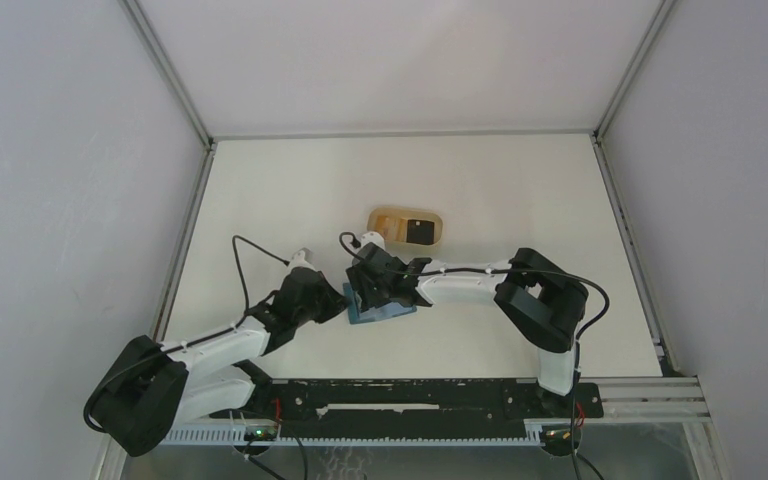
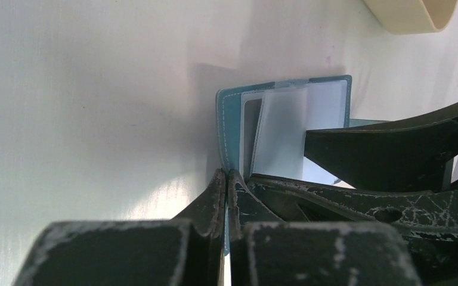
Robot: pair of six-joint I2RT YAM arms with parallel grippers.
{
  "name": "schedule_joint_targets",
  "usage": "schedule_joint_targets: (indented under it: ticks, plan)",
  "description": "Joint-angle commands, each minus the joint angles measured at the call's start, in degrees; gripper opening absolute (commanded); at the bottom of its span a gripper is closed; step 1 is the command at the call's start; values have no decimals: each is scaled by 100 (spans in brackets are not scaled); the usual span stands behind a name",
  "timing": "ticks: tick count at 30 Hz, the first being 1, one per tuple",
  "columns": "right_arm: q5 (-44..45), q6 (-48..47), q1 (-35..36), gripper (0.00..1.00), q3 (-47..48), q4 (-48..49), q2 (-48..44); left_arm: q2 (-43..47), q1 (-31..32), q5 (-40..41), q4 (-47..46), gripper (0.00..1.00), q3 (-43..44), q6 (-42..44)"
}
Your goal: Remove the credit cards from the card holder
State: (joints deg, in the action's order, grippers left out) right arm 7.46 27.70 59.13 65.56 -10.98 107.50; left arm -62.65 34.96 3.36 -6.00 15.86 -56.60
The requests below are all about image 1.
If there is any blue leather card holder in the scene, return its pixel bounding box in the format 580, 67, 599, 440
343, 282, 417, 325

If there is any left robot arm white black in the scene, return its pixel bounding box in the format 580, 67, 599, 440
83, 267, 347, 457

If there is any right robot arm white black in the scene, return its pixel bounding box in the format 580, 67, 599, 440
345, 241, 610, 416

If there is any black VIP card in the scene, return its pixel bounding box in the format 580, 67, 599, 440
405, 219, 436, 245

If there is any beige oval plastic tray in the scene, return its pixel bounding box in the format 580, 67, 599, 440
367, 206, 444, 255

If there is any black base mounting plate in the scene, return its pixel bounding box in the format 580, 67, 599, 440
243, 378, 605, 421

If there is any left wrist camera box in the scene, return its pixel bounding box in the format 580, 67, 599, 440
288, 248, 314, 270

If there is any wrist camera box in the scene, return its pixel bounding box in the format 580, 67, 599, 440
360, 231, 386, 250
288, 248, 314, 270

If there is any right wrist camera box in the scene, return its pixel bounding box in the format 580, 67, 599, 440
360, 231, 386, 250

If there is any black right camera cable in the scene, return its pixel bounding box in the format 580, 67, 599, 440
338, 231, 611, 346

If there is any black camera cable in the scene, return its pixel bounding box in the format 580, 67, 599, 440
231, 235, 291, 313
338, 231, 611, 346

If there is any black left camera cable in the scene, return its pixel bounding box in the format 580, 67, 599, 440
231, 235, 291, 313

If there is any white slotted cable duct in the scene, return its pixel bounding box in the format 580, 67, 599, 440
160, 424, 544, 447

